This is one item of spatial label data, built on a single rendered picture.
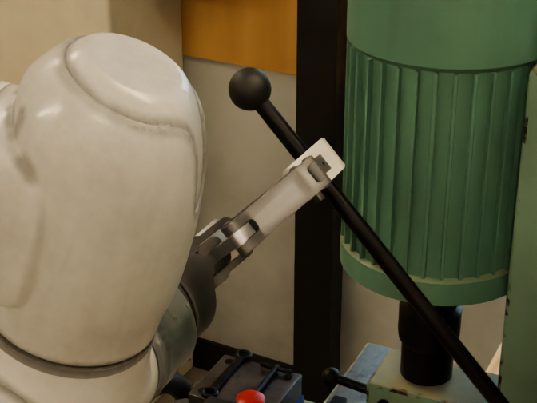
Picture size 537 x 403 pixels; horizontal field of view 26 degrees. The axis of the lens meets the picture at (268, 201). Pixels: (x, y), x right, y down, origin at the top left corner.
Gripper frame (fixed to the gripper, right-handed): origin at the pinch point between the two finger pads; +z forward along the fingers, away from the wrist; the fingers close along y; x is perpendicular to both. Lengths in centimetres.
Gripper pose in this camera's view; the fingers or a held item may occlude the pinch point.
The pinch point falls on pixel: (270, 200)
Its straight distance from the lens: 96.8
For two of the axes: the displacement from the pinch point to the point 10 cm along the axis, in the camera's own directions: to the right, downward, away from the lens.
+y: 6.6, -4.9, -5.7
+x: -6.2, -7.8, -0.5
